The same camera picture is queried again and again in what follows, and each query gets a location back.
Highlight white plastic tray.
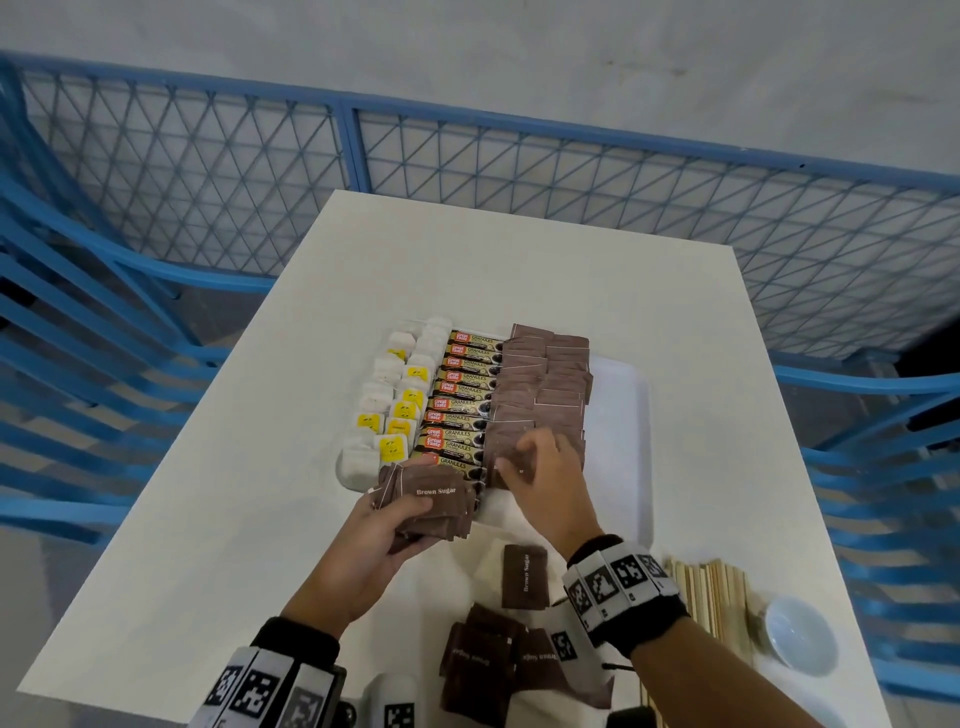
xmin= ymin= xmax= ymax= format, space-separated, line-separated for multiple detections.
xmin=333 ymin=326 xmax=663 ymax=560

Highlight blue slatted metal barrier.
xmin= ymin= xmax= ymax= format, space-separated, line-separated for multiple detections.
xmin=0 ymin=60 xmax=280 ymax=547
xmin=772 ymin=351 xmax=960 ymax=706

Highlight brown paper sachet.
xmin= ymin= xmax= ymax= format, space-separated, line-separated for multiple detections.
xmin=438 ymin=622 xmax=520 ymax=715
xmin=501 ymin=544 xmax=550 ymax=611
xmin=513 ymin=628 xmax=571 ymax=696
xmin=465 ymin=603 xmax=528 ymax=648

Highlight blue mesh fence panel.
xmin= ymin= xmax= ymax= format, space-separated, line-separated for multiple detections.
xmin=0 ymin=51 xmax=355 ymax=280
xmin=341 ymin=96 xmax=960 ymax=363

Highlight small bundle of brown sachets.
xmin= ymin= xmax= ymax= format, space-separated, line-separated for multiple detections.
xmin=377 ymin=459 xmax=486 ymax=543

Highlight row of dark drink sticks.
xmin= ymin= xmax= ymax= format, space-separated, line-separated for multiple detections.
xmin=414 ymin=328 xmax=506 ymax=496

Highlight rows of brown sachets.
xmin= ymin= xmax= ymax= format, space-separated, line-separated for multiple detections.
xmin=483 ymin=324 xmax=595 ymax=493

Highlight person's right forearm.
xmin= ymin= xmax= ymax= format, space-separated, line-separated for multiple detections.
xmin=628 ymin=613 xmax=828 ymax=728

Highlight rows of white tea bags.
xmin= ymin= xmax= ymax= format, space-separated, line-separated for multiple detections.
xmin=335 ymin=315 xmax=456 ymax=493

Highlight bundle of wooden stir sticks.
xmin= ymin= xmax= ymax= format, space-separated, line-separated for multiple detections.
xmin=639 ymin=556 xmax=760 ymax=728

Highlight small white bowl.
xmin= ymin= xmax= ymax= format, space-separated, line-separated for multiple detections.
xmin=756 ymin=595 xmax=840 ymax=677

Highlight person's left hand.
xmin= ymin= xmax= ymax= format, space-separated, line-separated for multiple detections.
xmin=283 ymin=487 xmax=445 ymax=630

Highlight person's right hand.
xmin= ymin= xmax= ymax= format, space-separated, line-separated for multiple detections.
xmin=494 ymin=427 xmax=606 ymax=563

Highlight person's left forearm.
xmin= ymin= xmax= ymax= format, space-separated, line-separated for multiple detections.
xmin=281 ymin=591 xmax=354 ymax=641

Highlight black wristband with marker tags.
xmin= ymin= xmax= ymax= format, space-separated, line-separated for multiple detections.
xmin=186 ymin=616 xmax=348 ymax=728
xmin=562 ymin=534 xmax=692 ymax=651

